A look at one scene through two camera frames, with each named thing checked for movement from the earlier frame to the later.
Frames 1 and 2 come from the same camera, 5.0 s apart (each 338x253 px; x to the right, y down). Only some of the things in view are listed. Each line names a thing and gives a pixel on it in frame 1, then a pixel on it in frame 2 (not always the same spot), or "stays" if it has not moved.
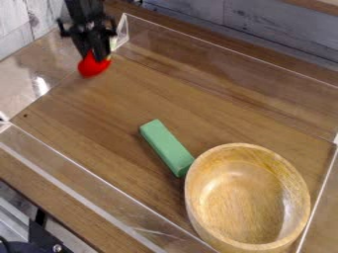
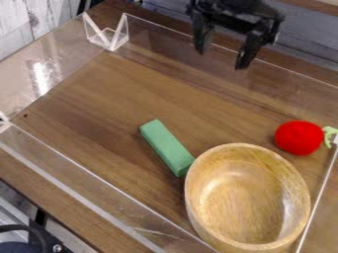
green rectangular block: (168, 146) stays
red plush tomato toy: (89, 67) to (298, 137)
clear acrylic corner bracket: (121, 34) stays
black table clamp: (42, 240) stays
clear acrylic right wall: (318, 193) stays
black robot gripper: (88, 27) to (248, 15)
